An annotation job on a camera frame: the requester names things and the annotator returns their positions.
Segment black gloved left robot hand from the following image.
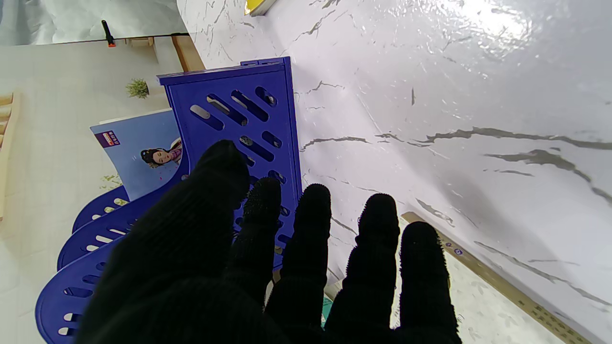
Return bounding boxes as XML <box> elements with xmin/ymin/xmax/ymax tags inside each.
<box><xmin>74</xmin><ymin>140</ymin><xmax>462</xmax><ymax>344</ymax></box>

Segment light blue book with woman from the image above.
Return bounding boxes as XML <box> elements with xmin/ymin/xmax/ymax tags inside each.
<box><xmin>90</xmin><ymin>111</ymin><xmax>185</xmax><ymax>201</ymax></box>

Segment yellow cover book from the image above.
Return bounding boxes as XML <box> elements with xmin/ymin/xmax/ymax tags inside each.
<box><xmin>244</xmin><ymin>0</ymin><xmax>278</xmax><ymax>17</ymax></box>

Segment blue perforated plastic file holder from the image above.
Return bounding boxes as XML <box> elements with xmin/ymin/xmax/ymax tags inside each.
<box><xmin>34</xmin><ymin>56</ymin><xmax>304</xmax><ymax>344</ymax></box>

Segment black clamp with orange tip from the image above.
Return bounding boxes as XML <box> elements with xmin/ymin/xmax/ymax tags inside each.
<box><xmin>100</xmin><ymin>20</ymin><xmax>116</xmax><ymax>47</ymax></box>

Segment white crumpled sheet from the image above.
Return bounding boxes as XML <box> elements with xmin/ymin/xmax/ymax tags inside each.
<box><xmin>0</xmin><ymin>0</ymin><xmax>187</xmax><ymax>46</ymax></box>

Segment beige and white cover book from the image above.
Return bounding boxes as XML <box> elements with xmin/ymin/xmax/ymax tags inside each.
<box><xmin>325</xmin><ymin>212</ymin><xmax>593</xmax><ymax>344</ymax></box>

